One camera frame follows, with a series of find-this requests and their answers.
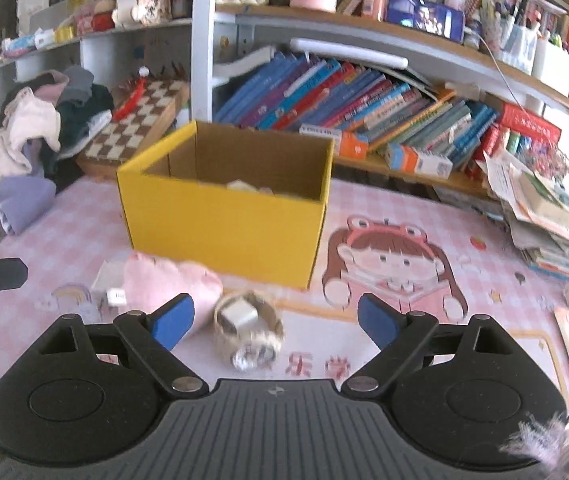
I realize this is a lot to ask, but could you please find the small white charger plug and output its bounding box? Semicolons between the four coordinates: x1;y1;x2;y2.
220;301;260;333

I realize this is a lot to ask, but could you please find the white pen holder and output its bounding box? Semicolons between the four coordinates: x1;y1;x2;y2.
531;35;569;92

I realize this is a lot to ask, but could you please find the orange white flat carton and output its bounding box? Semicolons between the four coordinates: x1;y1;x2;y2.
299;125;370;158
384;142;454;179

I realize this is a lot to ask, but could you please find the grey garment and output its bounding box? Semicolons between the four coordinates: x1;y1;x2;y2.
62;65;95;106

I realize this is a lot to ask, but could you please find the red thick book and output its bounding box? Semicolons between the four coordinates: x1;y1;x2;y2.
494;102;562;148

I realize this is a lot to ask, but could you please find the lilac fluffy cloth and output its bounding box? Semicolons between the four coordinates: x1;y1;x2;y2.
499;400;569;480

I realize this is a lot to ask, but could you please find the pink plush pig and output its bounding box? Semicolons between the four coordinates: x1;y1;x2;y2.
108;252;224;337

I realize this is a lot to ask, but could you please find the wooden chessboard box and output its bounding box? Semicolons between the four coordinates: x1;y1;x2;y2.
75;77;190;178

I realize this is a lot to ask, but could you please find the yellow cardboard box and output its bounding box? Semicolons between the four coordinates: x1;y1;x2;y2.
117;120;335;291

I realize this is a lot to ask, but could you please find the pink checked printed desktop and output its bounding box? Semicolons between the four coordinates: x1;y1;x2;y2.
0;172;569;413

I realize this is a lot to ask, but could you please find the clear pen holder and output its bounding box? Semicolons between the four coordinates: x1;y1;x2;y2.
484;5;540;76

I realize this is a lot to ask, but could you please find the white desk shelf unit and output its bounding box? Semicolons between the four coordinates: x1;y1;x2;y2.
0;0;569;201

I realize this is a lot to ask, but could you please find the dark green garment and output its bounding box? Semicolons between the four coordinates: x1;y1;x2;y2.
54;82;115;161

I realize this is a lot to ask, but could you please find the pale white cloth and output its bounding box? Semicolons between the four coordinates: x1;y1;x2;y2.
59;110;112;161

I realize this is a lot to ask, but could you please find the purple garment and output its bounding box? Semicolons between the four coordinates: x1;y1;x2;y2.
0;175;58;236

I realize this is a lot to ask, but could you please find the white lamp bar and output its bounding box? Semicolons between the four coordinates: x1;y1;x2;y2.
289;37;409;71

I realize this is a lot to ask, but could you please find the pile of clothes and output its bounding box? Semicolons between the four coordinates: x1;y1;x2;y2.
0;87;62;201

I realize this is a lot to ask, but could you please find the pink small box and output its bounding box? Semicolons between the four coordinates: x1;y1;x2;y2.
74;12;115;36

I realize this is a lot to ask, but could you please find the mauve pink garment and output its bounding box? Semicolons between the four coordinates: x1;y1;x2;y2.
32;72;70;103

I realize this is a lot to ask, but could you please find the stack of papers and booklets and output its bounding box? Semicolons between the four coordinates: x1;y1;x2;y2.
481;147;569;281

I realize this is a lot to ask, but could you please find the row of leaning colourful books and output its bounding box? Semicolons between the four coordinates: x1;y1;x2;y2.
214;52;502;171

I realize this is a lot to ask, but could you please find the white block with grey end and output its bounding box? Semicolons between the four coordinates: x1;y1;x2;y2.
90;260;126;293

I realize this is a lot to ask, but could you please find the red tassel ornament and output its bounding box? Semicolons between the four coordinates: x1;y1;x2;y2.
112;66;149;122

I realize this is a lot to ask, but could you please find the cream wristwatch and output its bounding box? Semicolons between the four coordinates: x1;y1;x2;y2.
213;291;285;372

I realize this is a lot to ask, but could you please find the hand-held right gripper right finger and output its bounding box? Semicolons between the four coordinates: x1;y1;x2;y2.
340;292;515;398

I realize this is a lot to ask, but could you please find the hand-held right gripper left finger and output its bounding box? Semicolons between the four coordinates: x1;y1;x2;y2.
37;294;210;401

